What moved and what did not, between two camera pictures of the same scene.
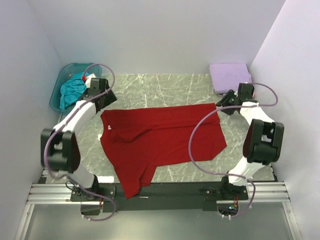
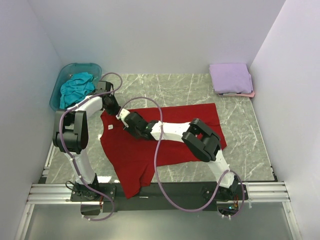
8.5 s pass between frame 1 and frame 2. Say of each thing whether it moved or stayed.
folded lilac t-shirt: stayed
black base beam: stayed
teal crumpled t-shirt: stayed
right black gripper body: moved
